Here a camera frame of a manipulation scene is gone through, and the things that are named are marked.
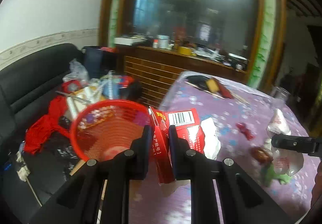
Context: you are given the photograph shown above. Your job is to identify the white printed plastic bag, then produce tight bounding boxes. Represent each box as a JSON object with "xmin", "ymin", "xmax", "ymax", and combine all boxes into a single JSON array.
[{"xmin": 265, "ymin": 109, "xmax": 304, "ymax": 176}]

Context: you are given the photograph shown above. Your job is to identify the red cardboard box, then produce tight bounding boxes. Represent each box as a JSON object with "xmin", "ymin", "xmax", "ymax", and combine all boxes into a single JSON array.
[{"xmin": 149, "ymin": 106, "xmax": 205, "ymax": 184}]

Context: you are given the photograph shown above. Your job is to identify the dark red snack wrapper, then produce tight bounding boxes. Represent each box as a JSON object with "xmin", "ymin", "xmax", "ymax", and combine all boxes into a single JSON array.
[{"xmin": 250, "ymin": 146, "xmax": 273, "ymax": 165}]

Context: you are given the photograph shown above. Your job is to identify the red plastic mesh basket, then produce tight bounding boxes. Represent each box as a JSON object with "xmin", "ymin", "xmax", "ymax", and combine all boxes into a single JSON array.
[{"xmin": 70, "ymin": 100, "xmax": 150, "ymax": 161}]

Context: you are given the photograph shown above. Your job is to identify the clear drinking glass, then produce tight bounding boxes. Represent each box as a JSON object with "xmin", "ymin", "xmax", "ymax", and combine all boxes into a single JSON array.
[{"xmin": 271, "ymin": 86, "xmax": 290, "ymax": 109}]

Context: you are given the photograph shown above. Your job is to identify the red candy wrapper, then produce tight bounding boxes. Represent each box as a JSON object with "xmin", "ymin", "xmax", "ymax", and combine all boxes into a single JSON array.
[{"xmin": 236, "ymin": 122, "xmax": 255, "ymax": 141}]

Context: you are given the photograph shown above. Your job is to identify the purple floral tablecloth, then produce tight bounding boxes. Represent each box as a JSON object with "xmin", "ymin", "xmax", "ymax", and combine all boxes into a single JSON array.
[{"xmin": 129, "ymin": 72, "xmax": 320, "ymax": 223}]

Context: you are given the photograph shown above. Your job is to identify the red packet on table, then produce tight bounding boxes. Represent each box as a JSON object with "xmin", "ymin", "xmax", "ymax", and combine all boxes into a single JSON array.
[{"xmin": 214, "ymin": 78, "xmax": 234, "ymax": 99}]

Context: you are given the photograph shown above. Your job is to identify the chopsticks in paper sleeve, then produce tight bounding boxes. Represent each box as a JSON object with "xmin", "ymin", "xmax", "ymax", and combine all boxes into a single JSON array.
[{"xmin": 231, "ymin": 92, "xmax": 250, "ymax": 105}]

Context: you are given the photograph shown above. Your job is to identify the wooden counter ledge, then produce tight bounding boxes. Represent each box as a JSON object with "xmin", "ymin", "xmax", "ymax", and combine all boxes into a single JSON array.
[{"xmin": 116, "ymin": 46, "xmax": 248, "ymax": 108}]

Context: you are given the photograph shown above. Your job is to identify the red cloth on sofa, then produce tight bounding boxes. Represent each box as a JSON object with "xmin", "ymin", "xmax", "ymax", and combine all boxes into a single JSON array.
[{"xmin": 24, "ymin": 96, "xmax": 70, "ymax": 155}]

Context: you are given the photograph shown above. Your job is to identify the clear plastic bag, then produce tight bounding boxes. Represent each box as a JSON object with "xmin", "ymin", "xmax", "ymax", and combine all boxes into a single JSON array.
[{"xmin": 62, "ymin": 59, "xmax": 90, "ymax": 86}]

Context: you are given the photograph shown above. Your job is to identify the dark blue bag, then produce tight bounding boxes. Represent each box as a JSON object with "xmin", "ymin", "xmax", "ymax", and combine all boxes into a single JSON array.
[{"xmin": 82, "ymin": 46, "xmax": 117, "ymax": 79}]

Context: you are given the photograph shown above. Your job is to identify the black leather sofa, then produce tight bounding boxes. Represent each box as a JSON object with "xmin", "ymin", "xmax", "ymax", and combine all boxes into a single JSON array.
[{"xmin": 1, "ymin": 44, "xmax": 84, "ymax": 223}]

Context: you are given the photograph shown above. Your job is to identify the white container on counter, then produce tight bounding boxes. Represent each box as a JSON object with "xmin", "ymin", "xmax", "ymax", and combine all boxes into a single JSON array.
[{"xmin": 157, "ymin": 35, "xmax": 169, "ymax": 49}]

